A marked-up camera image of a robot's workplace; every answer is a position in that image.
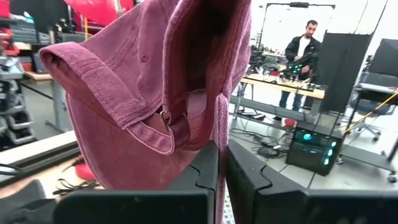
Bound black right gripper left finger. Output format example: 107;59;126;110
52;140;220;224

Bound black cable bundle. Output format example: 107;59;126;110
52;178;101;197

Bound yellow taut cord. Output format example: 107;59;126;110
343;90;398;135

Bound tangled floor cables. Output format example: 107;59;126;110
229;127;290;160

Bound black office chair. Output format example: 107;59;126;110
348;38;398;142

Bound wooden workbench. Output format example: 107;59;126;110
239;73;326;100

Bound black computer tower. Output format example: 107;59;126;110
285;121;345;177

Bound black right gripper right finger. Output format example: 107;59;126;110
225;139;398;224

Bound black fabric panel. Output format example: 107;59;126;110
317;30;373;113

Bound red desk lamp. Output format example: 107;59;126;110
63;0;135;182

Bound person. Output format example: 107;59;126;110
273;19;322;122

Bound maroon cap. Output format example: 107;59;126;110
39;0;252;224

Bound storage bin rack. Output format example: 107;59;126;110
0;55;37;147

